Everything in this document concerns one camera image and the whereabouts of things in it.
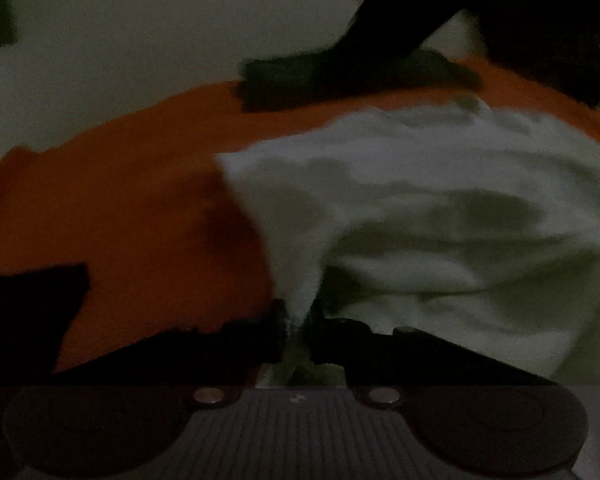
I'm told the black cloth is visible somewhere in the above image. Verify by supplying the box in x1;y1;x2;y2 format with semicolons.
0;262;92;386

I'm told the dark object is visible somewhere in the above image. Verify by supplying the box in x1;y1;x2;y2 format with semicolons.
337;0;600;123

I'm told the dark folded cloth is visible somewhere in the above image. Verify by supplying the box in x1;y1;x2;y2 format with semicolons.
237;49;483;113

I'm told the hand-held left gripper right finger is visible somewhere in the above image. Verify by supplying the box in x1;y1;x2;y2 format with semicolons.
306;301;563;408

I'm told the white garment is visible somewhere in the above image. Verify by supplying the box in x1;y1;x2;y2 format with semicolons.
215;94;600;387

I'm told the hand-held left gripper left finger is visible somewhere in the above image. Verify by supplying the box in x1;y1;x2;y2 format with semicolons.
50;299;288;408

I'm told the orange bed sheet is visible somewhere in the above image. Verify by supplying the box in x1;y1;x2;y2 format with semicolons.
0;55;600;373

